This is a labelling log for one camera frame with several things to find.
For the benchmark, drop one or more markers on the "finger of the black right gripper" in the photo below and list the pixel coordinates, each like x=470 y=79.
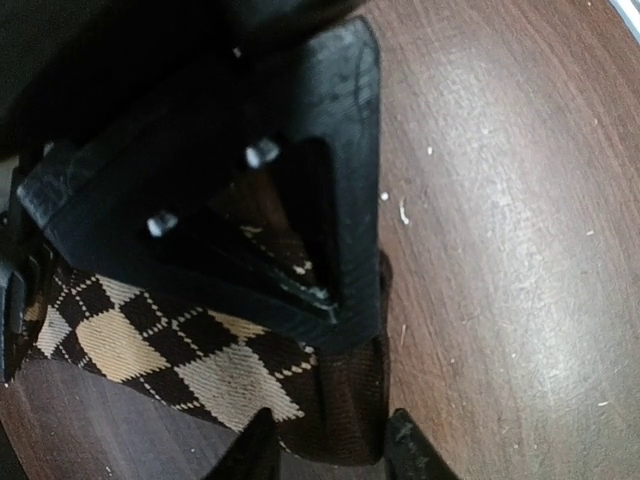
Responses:
x=134 y=202

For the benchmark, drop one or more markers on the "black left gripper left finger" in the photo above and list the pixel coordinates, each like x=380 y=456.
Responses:
x=254 y=455

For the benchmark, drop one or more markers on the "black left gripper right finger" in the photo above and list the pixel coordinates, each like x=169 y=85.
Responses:
x=408 y=454

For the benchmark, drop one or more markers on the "brown tan argyle sock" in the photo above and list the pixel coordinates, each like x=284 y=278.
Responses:
x=219 y=368

